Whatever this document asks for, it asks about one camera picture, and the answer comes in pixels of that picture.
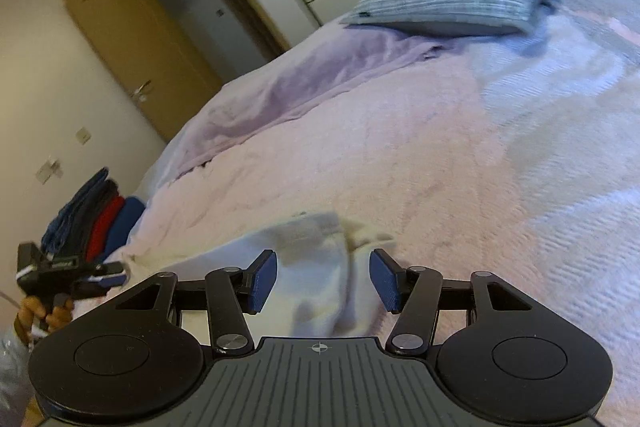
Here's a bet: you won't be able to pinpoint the folded black garment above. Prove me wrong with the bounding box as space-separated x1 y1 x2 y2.
54 179 118 258

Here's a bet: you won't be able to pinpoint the white long sleeve shirt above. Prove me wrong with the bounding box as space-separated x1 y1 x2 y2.
122 211 395 339

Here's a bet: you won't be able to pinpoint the beige wall switch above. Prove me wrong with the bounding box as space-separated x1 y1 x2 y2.
75 127 91 145

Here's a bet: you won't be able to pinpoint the left hand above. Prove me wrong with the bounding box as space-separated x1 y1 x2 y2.
14 296 74 345

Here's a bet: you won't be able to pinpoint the white wall socket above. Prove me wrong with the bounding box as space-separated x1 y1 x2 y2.
35 158 63 184

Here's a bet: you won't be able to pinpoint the silver door handle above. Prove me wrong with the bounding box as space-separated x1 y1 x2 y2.
130 80 152 104

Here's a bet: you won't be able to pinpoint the pink textured bed blanket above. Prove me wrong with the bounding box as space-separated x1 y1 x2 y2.
124 0 639 426

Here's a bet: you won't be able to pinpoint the folded blue jeans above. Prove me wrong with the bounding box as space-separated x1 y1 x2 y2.
41 167 110 255

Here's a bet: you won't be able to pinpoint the folded red garment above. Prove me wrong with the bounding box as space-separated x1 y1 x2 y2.
85 195 125 262

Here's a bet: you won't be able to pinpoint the wooden door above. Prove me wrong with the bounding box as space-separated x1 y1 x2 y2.
64 0 222 141

